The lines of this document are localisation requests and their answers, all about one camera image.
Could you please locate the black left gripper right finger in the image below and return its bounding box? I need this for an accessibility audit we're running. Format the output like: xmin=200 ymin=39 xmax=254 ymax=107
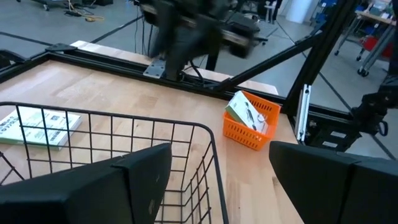
xmin=269 ymin=141 xmax=398 ymax=224

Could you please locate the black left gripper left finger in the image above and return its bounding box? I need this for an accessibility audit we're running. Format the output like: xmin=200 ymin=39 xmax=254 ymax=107
xmin=0 ymin=142 xmax=173 ymax=224

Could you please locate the red storage bin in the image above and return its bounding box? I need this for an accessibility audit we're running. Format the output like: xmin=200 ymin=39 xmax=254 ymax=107
xmin=362 ymin=35 xmax=394 ymax=59

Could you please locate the black labelled control box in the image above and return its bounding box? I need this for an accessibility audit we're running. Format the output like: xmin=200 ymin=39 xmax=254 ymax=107
xmin=306 ymin=116 xmax=363 ymax=152

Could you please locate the white round column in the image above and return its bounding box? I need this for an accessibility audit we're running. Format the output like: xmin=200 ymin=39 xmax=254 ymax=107
xmin=285 ymin=0 xmax=315 ymax=24

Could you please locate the orange plastic slotted basket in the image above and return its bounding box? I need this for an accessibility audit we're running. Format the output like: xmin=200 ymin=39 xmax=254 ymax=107
xmin=222 ymin=90 xmax=282 ymax=152

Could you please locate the flat white green printed box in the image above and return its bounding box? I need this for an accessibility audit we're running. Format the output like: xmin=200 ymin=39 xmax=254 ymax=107
xmin=0 ymin=107 xmax=83 ymax=152

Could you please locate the desk on caster wheels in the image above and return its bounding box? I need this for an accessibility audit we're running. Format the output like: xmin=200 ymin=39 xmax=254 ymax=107
xmin=334 ymin=8 xmax=398 ymax=78

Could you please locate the white box with cable picture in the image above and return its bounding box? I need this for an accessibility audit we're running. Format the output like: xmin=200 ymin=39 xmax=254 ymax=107
xmin=224 ymin=90 xmax=269 ymax=135

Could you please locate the silver metal bracket plate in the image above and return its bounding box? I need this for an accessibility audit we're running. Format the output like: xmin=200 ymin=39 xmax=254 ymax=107
xmin=294 ymin=83 xmax=312 ymax=142

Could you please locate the black aluminium table frame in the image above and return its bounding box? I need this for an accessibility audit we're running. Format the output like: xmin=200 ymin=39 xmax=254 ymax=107
xmin=0 ymin=0 xmax=361 ymax=150

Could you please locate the black wire basket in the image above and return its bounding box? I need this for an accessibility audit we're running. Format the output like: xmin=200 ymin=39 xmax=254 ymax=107
xmin=0 ymin=101 xmax=229 ymax=224

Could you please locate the yellow floor cable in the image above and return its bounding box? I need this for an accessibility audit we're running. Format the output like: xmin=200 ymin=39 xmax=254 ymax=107
xmin=63 ymin=0 xmax=106 ymax=23

